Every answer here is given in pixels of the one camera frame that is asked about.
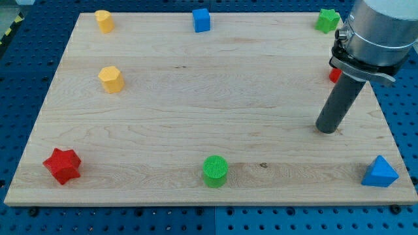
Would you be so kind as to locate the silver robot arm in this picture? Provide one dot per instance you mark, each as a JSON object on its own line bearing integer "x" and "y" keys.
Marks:
{"x": 375, "y": 39}

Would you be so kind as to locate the light wooden board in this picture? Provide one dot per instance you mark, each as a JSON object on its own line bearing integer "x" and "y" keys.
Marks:
{"x": 250, "y": 90}

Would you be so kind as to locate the green cylinder block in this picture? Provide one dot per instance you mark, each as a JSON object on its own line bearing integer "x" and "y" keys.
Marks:
{"x": 215, "y": 169}

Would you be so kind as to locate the blue cube block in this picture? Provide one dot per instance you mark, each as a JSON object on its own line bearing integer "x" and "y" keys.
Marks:
{"x": 201, "y": 20}

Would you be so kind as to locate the yellow hexagon block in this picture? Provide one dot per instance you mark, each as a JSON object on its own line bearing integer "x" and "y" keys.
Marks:
{"x": 111, "y": 79}

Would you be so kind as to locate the red cylinder block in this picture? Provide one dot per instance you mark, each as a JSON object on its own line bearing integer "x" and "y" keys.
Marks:
{"x": 334, "y": 75}

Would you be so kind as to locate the dark grey cylindrical pointer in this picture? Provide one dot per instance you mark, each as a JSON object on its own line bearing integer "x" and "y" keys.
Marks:
{"x": 338, "y": 103}

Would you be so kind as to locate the yellow heart block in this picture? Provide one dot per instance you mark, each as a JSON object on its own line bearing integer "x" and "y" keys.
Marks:
{"x": 104, "y": 21}

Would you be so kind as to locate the red star block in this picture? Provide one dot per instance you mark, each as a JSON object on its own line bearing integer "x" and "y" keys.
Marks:
{"x": 63, "y": 165}

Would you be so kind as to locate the green star block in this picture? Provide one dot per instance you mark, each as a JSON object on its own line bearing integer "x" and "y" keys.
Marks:
{"x": 327, "y": 20}

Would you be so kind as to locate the blue triangle block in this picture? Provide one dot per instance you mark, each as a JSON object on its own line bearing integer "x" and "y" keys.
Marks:
{"x": 379, "y": 173}

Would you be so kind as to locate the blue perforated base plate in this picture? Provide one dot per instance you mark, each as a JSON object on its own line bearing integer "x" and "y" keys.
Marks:
{"x": 33, "y": 39}

